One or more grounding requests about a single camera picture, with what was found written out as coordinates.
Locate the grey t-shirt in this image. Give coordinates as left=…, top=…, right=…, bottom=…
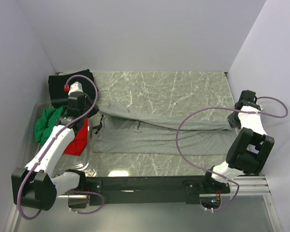
left=92, top=103, right=237, bottom=156

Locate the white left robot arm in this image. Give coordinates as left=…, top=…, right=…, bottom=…
left=11, top=81, right=96, bottom=214

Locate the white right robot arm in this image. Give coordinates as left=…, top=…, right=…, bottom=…
left=202, top=90, right=275, bottom=193

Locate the folded black t-shirt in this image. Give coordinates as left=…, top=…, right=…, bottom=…
left=48, top=69, right=96, bottom=108

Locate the red t-shirt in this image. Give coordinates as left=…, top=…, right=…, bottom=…
left=63, top=118, right=88, bottom=156

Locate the green t-shirt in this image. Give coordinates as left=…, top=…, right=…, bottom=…
left=34, top=106, right=65, bottom=146

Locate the clear plastic bin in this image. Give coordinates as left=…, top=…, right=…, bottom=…
left=23, top=100, right=92, bottom=178

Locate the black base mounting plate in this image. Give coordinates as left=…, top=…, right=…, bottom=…
left=71, top=175, right=230, bottom=206

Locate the aluminium rail frame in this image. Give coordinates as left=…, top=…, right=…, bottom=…
left=5, top=176, right=282, bottom=232

